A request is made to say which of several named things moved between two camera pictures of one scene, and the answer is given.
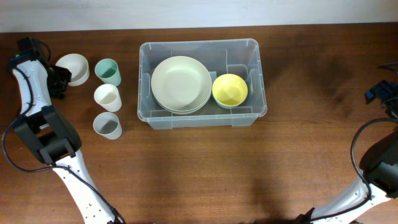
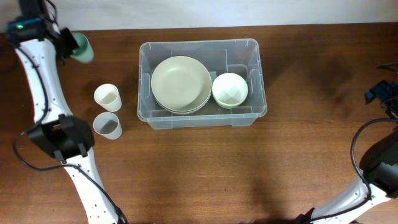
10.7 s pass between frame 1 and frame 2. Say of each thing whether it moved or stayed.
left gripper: moved
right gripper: stayed
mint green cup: moved
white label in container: stayed
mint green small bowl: stayed
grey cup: stayed
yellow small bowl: moved
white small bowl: moved
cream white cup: stayed
